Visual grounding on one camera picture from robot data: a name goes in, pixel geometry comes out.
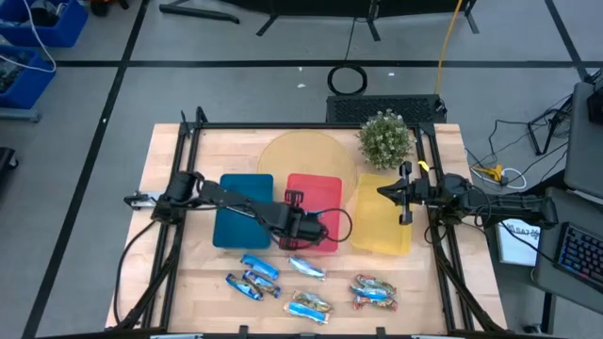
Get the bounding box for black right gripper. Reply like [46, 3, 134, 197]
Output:
[376, 160, 442, 227]

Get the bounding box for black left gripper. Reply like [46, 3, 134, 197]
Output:
[278, 188, 330, 251]

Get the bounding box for silver blue granola bar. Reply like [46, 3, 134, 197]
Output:
[287, 255, 328, 282]

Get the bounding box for dark blue multicolour granola bar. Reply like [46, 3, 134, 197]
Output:
[241, 269, 283, 299]

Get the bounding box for orange multicolour granola bar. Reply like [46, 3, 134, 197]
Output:
[291, 289, 334, 315]

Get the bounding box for red orange granola bar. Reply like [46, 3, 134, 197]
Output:
[351, 296, 399, 314]

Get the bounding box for red plastic tray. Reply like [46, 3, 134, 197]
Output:
[280, 172, 344, 254]

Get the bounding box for yellow plastic tray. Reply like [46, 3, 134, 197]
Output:
[350, 172, 414, 257]

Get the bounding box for artificial green potted plant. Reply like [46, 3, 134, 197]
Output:
[356, 108, 416, 171]

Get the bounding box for blue plastic tray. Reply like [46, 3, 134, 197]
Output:
[211, 172, 275, 250]

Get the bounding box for round woven tan placemat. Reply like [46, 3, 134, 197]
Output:
[256, 130, 359, 204]

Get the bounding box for black perforated computer case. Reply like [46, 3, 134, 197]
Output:
[325, 93, 448, 125]

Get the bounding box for white printed sign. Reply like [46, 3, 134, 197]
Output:
[496, 218, 543, 267]

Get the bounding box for grey desk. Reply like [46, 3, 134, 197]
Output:
[531, 186, 603, 315]
[562, 81, 603, 200]

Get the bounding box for backlit black keyboard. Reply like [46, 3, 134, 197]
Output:
[554, 221, 603, 294]

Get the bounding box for black stand legs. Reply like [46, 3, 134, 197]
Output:
[158, 0, 481, 43]

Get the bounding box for blue storage bin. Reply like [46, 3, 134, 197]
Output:
[0, 44, 57, 111]
[0, 0, 90, 49]

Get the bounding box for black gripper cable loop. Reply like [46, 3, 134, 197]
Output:
[308, 207, 354, 244]

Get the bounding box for black aluminium table frame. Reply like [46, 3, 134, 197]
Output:
[106, 105, 508, 339]

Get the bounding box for white cable loop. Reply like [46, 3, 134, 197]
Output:
[499, 167, 528, 191]

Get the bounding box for coiled black cable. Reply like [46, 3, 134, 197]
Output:
[326, 64, 369, 97]

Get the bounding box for yellow cable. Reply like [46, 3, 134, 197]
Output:
[432, 0, 465, 96]

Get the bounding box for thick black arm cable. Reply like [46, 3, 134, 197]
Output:
[112, 219, 159, 327]

